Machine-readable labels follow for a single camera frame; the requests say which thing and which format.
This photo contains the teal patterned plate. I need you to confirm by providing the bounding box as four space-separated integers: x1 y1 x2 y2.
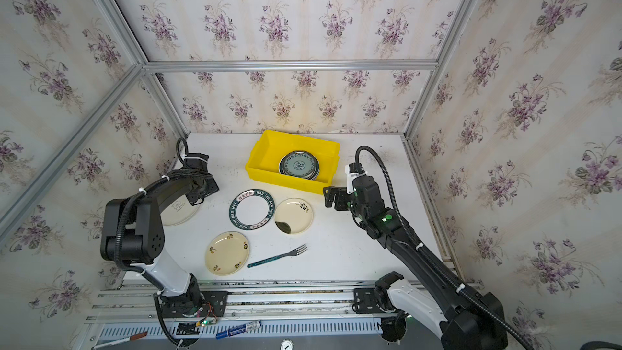
279 151 320 180

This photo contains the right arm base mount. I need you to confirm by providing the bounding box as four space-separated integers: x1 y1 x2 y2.
352 272 419 343

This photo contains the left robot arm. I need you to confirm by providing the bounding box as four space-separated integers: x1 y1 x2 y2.
100 138 220 299

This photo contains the cream floral plate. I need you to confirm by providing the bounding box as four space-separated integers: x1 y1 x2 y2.
205 232 250 276

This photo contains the cream plate with dark leaf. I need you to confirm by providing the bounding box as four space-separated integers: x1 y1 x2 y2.
274 198 314 235

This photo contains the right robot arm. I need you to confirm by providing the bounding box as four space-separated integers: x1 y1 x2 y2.
323 145 533 349

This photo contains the yellow plastic bin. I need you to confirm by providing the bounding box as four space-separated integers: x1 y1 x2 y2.
246 131 340 194

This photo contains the green text-rimmed white plate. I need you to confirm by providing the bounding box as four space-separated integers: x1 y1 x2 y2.
228 189 275 231

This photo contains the red white marker pen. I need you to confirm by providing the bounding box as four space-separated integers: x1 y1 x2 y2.
92 332 147 350

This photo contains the plain cream plate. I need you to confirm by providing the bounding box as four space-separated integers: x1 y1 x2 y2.
160 195 201 226

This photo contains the green-handled fork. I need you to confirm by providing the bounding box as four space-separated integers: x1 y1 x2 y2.
247 244 308 268

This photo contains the blue marker pen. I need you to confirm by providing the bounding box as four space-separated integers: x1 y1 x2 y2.
215 321 262 340

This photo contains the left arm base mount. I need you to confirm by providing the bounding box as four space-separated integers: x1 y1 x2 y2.
152 291 229 349

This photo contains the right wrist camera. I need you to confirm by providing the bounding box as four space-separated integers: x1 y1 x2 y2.
345 162 366 194

